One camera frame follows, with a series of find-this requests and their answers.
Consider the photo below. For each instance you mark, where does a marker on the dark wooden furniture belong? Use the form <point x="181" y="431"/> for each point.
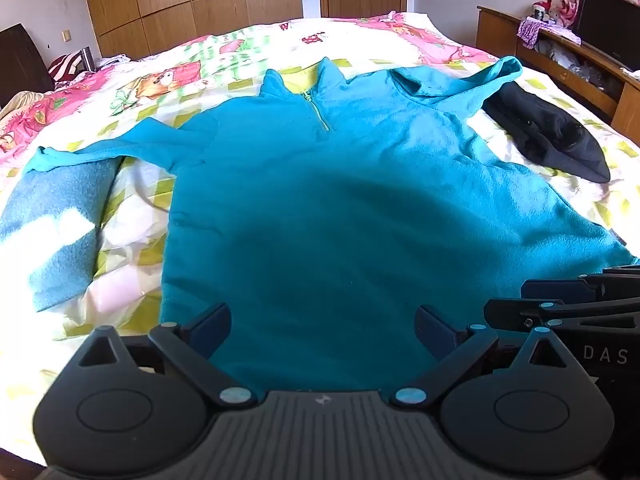
<point x="22" y="65"/>

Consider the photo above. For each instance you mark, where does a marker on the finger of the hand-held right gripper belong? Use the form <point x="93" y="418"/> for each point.
<point x="555" y="290"/>
<point x="515" y="312"/>

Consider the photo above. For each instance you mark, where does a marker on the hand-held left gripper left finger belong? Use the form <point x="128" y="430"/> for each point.
<point x="212" y="330"/>

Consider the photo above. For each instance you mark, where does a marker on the teal fleece pullover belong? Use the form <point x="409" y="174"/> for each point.
<point x="325" y="210"/>

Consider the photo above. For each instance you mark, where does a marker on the cartoon printed checked bedcover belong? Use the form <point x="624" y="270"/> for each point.
<point x="135" y="220"/>

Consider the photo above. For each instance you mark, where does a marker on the black folded garment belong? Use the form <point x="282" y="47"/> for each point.
<point x="545" y="130"/>

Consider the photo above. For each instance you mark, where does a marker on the plush toy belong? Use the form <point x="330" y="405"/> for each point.
<point x="541" y="10"/>

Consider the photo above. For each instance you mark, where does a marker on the purple cloth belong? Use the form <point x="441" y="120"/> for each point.
<point x="530" y="30"/>

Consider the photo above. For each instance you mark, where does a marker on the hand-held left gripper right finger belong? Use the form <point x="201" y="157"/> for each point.
<point x="432" y="332"/>

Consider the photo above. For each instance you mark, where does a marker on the red white striped cloth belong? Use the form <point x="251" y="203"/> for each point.
<point x="65" y="65"/>

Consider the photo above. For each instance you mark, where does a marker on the black monitor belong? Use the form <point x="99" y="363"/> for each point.
<point x="610" y="25"/>

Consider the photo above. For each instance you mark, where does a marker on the light blue fleece cloth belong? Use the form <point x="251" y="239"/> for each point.
<point x="55" y="200"/>

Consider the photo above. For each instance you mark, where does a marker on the wooden wardrobe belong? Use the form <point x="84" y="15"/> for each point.
<point x="200" y="0"/>

